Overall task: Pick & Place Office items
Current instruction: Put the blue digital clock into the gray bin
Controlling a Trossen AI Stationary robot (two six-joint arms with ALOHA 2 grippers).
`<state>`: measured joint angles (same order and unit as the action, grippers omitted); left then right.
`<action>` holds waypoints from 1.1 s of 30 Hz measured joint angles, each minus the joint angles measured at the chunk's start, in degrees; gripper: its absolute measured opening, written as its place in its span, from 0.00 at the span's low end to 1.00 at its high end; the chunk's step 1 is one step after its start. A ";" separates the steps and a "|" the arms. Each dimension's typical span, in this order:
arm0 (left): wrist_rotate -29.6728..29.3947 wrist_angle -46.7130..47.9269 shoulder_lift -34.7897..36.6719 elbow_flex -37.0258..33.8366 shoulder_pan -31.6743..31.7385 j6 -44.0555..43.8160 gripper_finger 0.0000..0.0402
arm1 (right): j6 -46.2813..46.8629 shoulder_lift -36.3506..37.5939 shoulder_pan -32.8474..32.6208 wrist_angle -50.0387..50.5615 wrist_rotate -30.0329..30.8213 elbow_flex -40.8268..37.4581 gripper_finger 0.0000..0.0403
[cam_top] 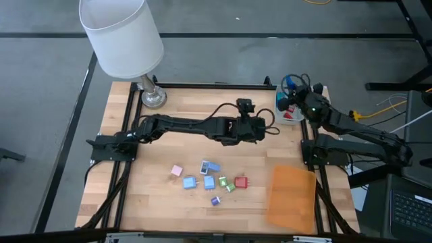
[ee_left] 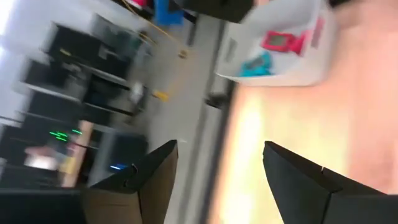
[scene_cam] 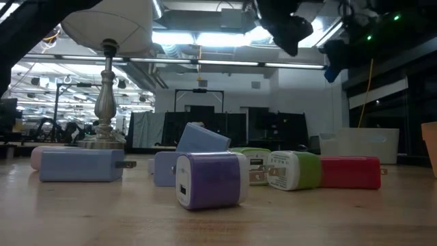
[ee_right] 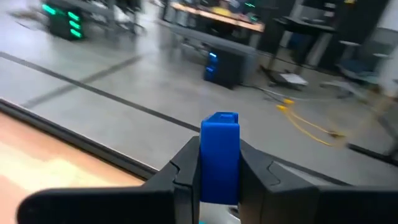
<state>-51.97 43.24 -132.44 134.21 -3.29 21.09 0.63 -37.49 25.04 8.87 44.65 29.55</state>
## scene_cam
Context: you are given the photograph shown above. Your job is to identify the black monitor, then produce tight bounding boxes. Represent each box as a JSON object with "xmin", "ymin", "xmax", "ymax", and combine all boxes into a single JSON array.
[{"xmin": 0, "ymin": 98, "xmax": 18, "ymax": 134}]

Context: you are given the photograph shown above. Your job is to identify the white plastic bin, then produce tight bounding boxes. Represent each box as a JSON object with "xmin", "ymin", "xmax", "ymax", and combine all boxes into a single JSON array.
[{"xmin": 319, "ymin": 127, "xmax": 400, "ymax": 165}]

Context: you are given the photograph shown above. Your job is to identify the pink wall charger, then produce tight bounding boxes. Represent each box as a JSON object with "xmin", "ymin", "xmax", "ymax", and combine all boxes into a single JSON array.
[{"xmin": 29, "ymin": 146, "xmax": 81, "ymax": 171}]

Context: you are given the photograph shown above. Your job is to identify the black partition panels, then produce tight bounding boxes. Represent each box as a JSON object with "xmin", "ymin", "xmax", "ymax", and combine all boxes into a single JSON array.
[{"xmin": 162, "ymin": 105, "xmax": 310, "ymax": 151}]

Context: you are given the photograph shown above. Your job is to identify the grey curtain panel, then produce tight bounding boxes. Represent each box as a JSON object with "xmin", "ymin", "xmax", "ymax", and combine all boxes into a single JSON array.
[{"xmin": 131, "ymin": 111, "xmax": 167, "ymax": 148}]

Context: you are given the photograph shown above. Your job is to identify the red wall charger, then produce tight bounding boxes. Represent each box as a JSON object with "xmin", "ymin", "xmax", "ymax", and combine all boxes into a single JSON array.
[{"xmin": 319, "ymin": 156, "xmax": 389, "ymax": 190}]

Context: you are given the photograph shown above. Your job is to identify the table lamp silver base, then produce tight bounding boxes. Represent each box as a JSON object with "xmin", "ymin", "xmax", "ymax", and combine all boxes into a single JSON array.
[{"xmin": 60, "ymin": 0, "xmax": 154, "ymax": 150}]

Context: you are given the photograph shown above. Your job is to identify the black gantry frame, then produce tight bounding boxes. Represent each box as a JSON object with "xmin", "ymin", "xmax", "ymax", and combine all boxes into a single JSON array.
[{"xmin": 173, "ymin": 88, "xmax": 225, "ymax": 113}]

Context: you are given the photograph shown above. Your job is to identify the purple white USB charger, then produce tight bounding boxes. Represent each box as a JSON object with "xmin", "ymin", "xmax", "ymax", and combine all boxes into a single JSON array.
[{"xmin": 175, "ymin": 151, "xmax": 250, "ymax": 210}]

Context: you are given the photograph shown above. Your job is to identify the yellow hanging cable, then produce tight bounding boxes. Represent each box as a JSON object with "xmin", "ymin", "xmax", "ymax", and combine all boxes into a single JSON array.
[{"xmin": 357, "ymin": 57, "xmax": 375, "ymax": 129}]

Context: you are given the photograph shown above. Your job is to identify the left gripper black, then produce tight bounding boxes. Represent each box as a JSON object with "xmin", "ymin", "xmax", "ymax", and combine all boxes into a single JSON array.
[{"xmin": 255, "ymin": 0, "xmax": 314, "ymax": 57}]

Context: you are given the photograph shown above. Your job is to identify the light blue wall charger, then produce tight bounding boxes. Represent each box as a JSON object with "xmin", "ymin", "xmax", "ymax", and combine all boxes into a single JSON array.
[
  {"xmin": 153, "ymin": 151, "xmax": 187, "ymax": 187},
  {"xmin": 175, "ymin": 122, "xmax": 231, "ymax": 153},
  {"xmin": 38, "ymin": 148, "xmax": 137, "ymax": 182}
]

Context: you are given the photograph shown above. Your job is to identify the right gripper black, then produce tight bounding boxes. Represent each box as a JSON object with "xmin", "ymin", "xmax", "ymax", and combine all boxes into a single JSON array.
[{"xmin": 319, "ymin": 39, "xmax": 352, "ymax": 69}]

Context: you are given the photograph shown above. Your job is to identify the black camera stand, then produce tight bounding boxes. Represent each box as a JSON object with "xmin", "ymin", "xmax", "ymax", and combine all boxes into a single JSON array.
[{"xmin": 53, "ymin": 81, "xmax": 93, "ymax": 144}]

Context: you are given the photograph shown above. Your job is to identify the overhead light bar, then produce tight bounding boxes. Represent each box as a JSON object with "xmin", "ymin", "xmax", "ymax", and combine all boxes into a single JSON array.
[{"xmin": 20, "ymin": 53, "xmax": 330, "ymax": 71}]

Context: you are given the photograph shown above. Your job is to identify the green white USB charger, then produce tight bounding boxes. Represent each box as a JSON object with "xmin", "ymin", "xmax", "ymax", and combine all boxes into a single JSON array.
[
  {"xmin": 231, "ymin": 147, "xmax": 272, "ymax": 187},
  {"xmin": 267, "ymin": 150, "xmax": 322, "ymax": 191}
]

